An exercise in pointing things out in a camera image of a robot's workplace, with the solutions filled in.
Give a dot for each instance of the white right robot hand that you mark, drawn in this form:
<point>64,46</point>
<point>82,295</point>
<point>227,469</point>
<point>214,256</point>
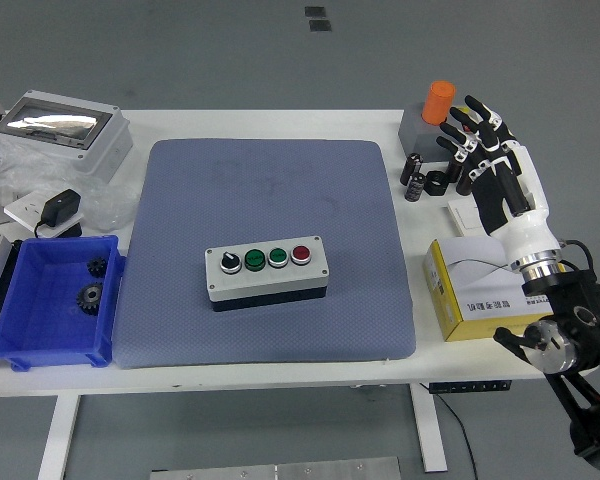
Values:
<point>527,230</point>

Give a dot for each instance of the grey four-button control box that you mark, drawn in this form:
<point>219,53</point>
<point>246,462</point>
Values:
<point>265,280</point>

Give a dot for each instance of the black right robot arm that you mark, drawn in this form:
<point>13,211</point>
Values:
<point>575,300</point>

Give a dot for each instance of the black capacitor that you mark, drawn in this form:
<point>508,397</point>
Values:
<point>464,186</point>
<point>411,169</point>
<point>415,187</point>
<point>453,172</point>

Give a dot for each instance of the white and yellow carton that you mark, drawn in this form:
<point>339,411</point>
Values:
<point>450,300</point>

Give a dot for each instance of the orange cylinder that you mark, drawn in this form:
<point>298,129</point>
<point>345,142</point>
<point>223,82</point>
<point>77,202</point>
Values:
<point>439,102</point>

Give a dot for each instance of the black table control panel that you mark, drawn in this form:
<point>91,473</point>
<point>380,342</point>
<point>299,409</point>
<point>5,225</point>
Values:
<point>467,387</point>

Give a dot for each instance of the white table leg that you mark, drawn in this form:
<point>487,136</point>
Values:
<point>427,430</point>
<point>60,435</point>

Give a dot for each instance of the grey-blue table mat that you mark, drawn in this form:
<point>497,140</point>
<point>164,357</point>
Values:
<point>205,200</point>

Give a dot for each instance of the grey metal plate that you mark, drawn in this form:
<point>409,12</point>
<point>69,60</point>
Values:
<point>275,470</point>

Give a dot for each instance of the clear plastic bag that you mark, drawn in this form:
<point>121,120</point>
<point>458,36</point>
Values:
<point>107,202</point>

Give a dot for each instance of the small black gear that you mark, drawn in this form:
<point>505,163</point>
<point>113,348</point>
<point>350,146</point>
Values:
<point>96,267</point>

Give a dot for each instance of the large black gear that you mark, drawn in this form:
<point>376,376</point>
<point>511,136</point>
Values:
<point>90,298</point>

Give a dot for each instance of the black power adapter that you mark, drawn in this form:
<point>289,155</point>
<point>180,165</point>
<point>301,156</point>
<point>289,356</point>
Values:
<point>60,206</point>

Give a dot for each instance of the blue plastic bin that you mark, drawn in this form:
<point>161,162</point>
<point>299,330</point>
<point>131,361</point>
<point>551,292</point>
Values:
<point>40,330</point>

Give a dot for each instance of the white wall switch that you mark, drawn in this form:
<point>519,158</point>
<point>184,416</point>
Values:
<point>462,217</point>

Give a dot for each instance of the grey switch box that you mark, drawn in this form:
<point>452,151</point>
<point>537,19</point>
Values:
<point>412,135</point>

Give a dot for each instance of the grey enclosure with clear window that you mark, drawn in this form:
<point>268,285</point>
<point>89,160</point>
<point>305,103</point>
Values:
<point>100,150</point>

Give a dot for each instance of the white wall socket plate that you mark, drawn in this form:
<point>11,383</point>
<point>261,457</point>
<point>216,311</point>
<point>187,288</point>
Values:
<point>22,207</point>

